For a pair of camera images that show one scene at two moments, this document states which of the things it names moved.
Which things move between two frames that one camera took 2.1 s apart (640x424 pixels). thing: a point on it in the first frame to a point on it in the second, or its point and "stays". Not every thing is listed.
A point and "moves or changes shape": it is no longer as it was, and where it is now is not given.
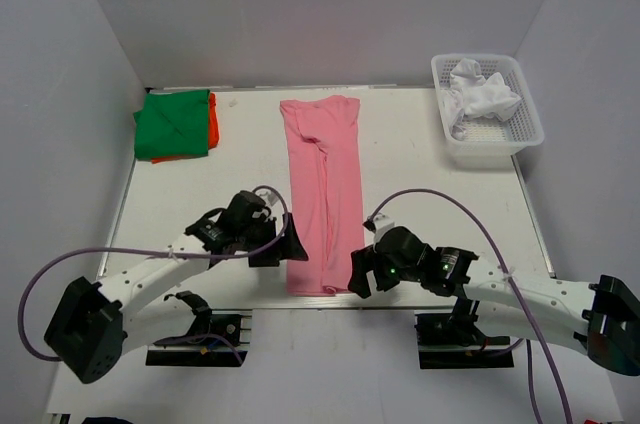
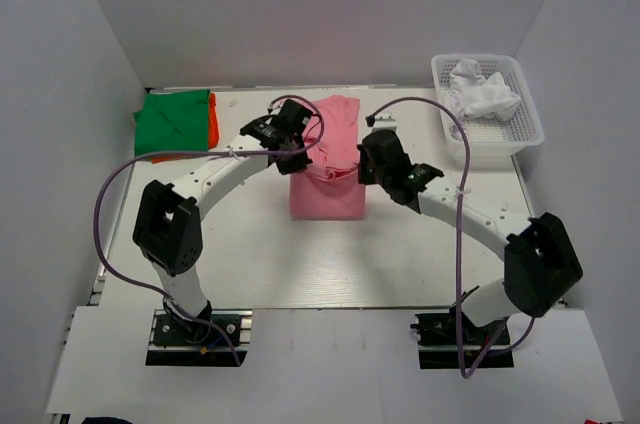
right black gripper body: x=389 y=275 to x=369 y=174
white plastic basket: x=488 y=112 stays
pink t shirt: x=324 y=190 moves or changes shape
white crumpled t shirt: x=473 y=95 stays
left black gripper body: x=261 y=235 to x=294 y=163
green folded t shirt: x=173 y=125 stays
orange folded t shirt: x=212 y=135 stays
